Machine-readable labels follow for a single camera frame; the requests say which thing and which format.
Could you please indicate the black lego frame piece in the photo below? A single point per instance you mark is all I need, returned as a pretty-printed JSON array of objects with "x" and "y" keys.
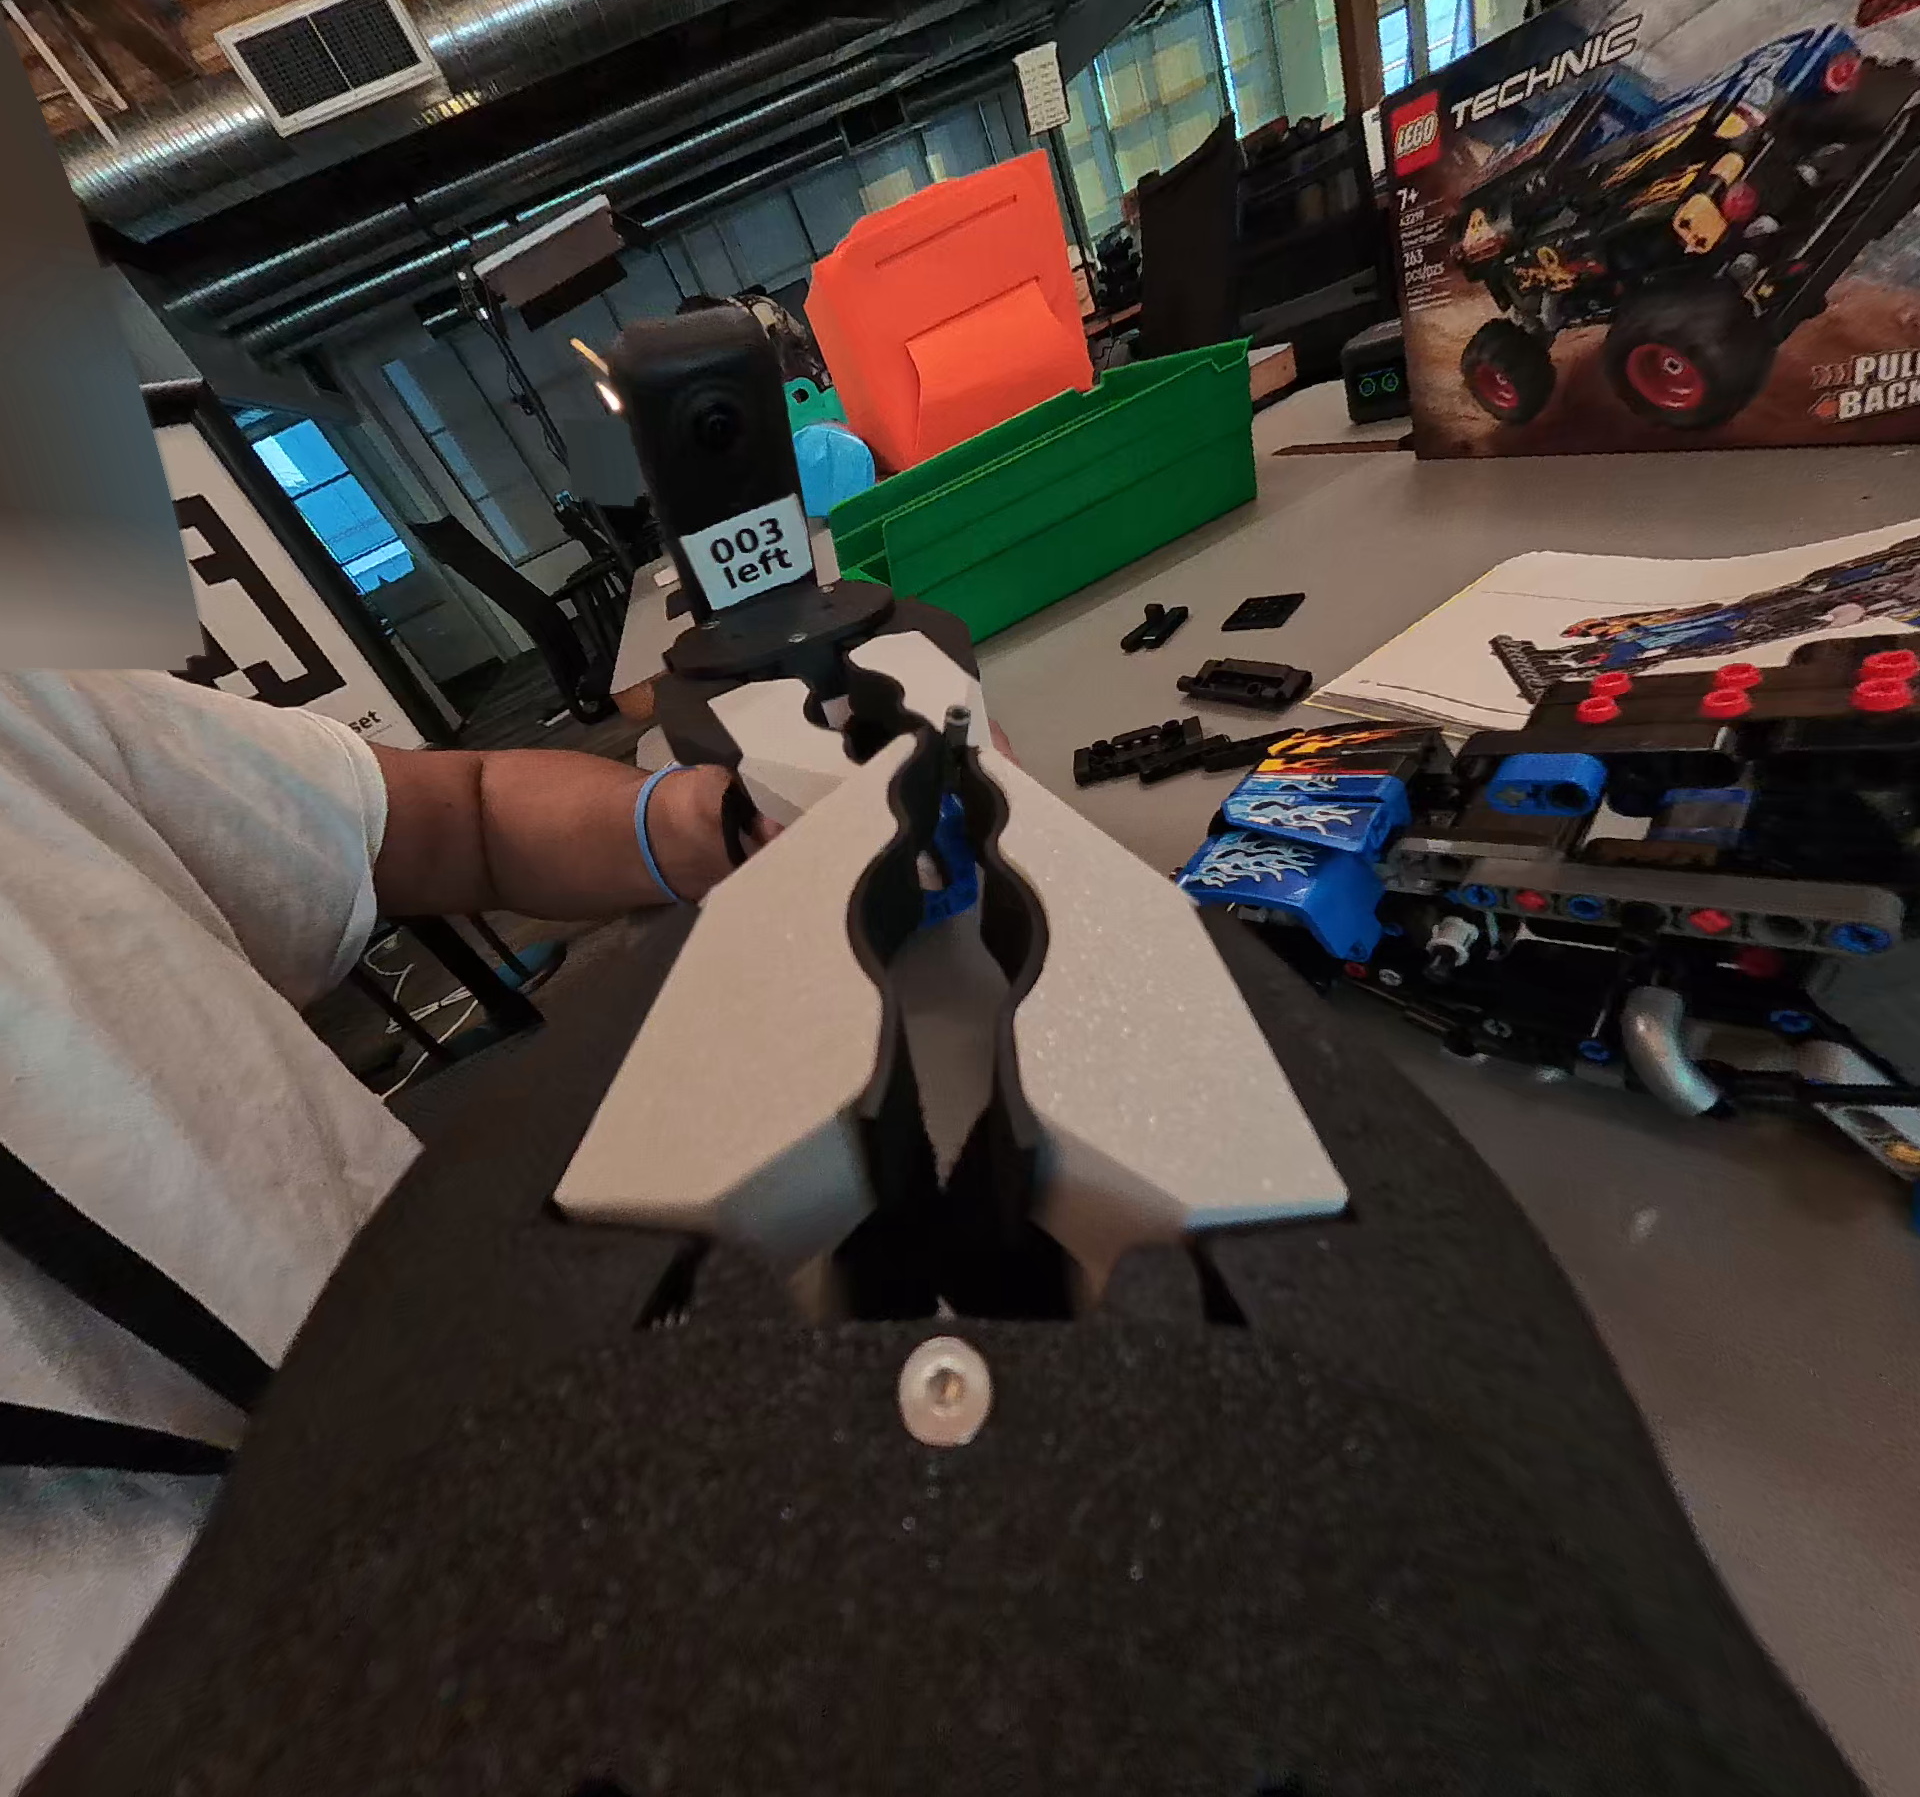
[{"x": 1245, "y": 684}]

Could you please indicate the black lego axle pin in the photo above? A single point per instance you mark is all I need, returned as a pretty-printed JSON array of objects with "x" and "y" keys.
[{"x": 954, "y": 747}]

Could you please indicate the orange plastic bin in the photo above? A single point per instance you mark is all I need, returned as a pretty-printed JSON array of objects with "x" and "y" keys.
[{"x": 958, "y": 283}]

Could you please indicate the person's left hand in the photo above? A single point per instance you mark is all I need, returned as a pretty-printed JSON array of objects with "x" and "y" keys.
[{"x": 703, "y": 838}]

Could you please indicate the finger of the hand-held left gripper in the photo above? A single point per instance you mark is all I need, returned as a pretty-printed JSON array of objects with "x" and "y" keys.
[
  {"x": 789, "y": 756},
  {"x": 929, "y": 670}
]

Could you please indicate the white vent grille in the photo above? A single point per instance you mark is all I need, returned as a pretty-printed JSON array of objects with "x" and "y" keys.
[{"x": 326, "y": 50}]

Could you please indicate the lego instruction booklet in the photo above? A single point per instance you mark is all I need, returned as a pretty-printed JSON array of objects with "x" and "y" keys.
[{"x": 1499, "y": 627}]

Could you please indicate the green plastic bin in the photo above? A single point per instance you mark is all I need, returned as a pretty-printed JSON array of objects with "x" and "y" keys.
[{"x": 1050, "y": 492}]

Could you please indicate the flat black lego plate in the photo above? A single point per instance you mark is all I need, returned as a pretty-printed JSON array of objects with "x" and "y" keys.
[{"x": 1262, "y": 611}]

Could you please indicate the person's left forearm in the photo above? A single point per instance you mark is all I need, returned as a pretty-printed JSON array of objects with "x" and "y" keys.
[{"x": 508, "y": 838}]

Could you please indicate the long black lego beam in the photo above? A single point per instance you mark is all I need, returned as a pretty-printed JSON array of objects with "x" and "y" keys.
[{"x": 1144, "y": 756}]

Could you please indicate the dark wooden chair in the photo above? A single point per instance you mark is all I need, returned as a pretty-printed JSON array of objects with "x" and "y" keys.
[{"x": 524, "y": 613}]

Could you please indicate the light blue round object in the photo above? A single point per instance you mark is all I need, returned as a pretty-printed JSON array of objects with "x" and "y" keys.
[{"x": 839, "y": 466}]

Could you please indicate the blue wristband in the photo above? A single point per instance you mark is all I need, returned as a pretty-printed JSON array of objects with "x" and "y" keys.
[{"x": 648, "y": 838}]

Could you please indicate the dark office chair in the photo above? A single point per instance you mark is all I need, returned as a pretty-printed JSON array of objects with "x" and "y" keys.
[{"x": 1192, "y": 238}]

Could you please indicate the blue lego connector piece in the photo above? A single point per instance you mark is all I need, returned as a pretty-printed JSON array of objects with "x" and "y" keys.
[{"x": 949, "y": 865}]

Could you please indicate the lego set box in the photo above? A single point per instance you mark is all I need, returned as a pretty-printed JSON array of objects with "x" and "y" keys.
[{"x": 1651, "y": 174}]

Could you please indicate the hanging light panel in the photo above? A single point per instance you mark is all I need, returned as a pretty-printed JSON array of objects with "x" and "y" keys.
[{"x": 554, "y": 259}]

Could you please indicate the small black lego clip piece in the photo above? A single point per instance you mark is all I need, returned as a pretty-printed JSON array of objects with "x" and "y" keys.
[{"x": 1150, "y": 627}]

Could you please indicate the lego truck model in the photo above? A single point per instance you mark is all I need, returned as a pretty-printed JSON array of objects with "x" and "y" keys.
[{"x": 1577, "y": 853}]

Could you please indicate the black and white marker board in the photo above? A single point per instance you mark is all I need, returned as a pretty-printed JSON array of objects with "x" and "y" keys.
[{"x": 303, "y": 627}]

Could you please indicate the person's white shirt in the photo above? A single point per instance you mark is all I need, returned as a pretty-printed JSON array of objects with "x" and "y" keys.
[{"x": 152, "y": 926}]

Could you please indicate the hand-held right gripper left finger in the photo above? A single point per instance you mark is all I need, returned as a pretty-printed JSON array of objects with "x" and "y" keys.
[{"x": 721, "y": 1049}]

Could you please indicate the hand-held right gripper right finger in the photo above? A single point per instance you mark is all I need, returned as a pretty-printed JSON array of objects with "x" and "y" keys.
[{"x": 1171, "y": 1059}]

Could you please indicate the small black device green display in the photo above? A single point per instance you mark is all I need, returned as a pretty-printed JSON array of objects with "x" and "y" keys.
[{"x": 1376, "y": 379}]

